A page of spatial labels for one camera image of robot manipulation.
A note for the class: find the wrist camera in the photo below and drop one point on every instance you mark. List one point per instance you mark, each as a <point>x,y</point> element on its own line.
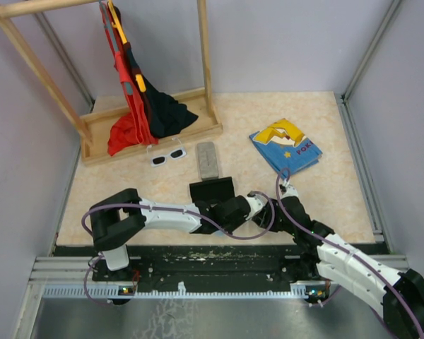
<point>256,202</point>
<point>288,191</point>

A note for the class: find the black hanging garment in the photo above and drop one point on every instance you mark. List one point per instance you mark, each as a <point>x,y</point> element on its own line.
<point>166,116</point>

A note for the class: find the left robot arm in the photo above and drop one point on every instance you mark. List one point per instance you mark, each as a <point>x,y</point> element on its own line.
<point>114,221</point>

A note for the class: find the black glasses case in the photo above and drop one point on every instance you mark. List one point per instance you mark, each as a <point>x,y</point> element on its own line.
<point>220,189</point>

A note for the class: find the grey red clothes hanger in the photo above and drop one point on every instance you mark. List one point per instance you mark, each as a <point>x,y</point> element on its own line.
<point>116,38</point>

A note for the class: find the white sunglasses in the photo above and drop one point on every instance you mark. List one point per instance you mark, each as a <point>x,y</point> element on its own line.
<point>175,154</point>

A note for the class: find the wooden clothes rack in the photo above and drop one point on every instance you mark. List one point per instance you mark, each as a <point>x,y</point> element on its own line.
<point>94,128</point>

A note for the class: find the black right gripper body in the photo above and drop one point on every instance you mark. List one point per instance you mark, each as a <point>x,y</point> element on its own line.
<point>278,224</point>

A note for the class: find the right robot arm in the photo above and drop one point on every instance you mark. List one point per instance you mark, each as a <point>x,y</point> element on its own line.
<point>395,296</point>

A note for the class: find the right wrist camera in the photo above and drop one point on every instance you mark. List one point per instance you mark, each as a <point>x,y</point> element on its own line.
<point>288,191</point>

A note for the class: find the yellow clothes hanger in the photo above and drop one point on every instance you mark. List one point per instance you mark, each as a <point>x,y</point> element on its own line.
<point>135,69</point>

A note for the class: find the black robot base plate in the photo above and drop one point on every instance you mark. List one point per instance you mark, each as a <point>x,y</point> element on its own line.
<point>227,268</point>

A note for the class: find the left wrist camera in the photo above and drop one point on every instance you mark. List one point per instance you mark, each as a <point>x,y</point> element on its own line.
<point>256,202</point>

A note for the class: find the grey glasses case green lining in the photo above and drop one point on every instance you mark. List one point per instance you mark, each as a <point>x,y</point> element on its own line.
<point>207,161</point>

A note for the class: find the red hanging garment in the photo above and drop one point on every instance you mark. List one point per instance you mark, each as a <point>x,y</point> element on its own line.
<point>132,128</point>

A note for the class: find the blue yellow folded cloth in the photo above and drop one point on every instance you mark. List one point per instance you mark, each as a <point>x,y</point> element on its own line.
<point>282,144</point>

